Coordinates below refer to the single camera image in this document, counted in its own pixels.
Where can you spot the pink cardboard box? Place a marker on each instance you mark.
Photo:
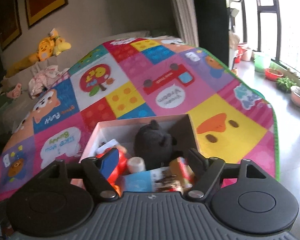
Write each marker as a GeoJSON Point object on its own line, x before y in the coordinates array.
{"type": "Point", "coordinates": [110, 133]}

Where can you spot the blue card packet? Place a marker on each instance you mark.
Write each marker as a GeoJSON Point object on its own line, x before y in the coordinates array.
{"type": "Point", "coordinates": [145, 181]}

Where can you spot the yellow round keychain toy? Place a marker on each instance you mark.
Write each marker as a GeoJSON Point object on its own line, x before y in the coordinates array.
{"type": "Point", "coordinates": [182, 172]}

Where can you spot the black plush toy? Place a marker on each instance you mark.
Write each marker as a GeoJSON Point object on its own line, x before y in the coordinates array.
{"type": "Point", "coordinates": [154, 145]}

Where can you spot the beige curtain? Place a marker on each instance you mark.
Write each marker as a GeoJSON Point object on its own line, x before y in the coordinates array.
{"type": "Point", "coordinates": [186, 21]}

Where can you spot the pink crumpled clothes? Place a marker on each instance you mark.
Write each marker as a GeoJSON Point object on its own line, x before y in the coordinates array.
{"type": "Point", "coordinates": [43, 80]}

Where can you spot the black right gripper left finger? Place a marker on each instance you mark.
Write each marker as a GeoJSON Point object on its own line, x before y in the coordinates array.
{"type": "Point", "coordinates": [97, 171]}

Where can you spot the colourful cartoon play mat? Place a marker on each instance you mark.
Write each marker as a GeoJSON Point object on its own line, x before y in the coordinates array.
{"type": "Point", "coordinates": [136, 78]}

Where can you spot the yellow tiger plush toy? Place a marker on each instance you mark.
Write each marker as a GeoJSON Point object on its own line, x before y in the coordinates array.
{"type": "Point", "coordinates": [53, 45]}

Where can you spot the red basin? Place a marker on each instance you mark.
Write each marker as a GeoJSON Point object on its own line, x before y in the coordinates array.
{"type": "Point", "coordinates": [272, 74]}

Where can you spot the white small bottle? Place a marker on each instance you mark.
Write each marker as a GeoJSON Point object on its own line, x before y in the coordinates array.
{"type": "Point", "coordinates": [135, 165]}

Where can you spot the green potted plant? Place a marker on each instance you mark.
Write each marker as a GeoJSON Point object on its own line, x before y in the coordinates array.
{"type": "Point", "coordinates": [284, 84]}

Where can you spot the black-haired doll keychain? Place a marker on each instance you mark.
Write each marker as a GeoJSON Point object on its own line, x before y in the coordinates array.
{"type": "Point", "coordinates": [168, 183]}

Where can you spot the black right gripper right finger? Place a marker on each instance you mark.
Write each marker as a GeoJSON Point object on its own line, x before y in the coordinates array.
{"type": "Point", "coordinates": [207, 172]}

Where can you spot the red doll keychain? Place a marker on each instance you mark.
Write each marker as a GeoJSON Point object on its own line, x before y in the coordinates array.
{"type": "Point", "coordinates": [112, 162]}

